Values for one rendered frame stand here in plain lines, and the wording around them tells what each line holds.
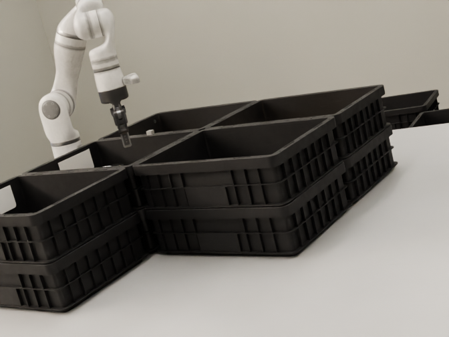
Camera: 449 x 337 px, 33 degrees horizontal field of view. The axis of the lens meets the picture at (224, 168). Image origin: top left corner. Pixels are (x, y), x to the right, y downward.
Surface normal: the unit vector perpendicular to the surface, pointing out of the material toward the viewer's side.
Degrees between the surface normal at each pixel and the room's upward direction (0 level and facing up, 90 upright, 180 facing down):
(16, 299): 90
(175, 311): 0
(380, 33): 90
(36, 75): 90
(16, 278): 90
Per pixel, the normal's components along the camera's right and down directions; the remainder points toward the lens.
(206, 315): -0.23, -0.94
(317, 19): -0.43, 0.32
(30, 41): 0.87, -0.10
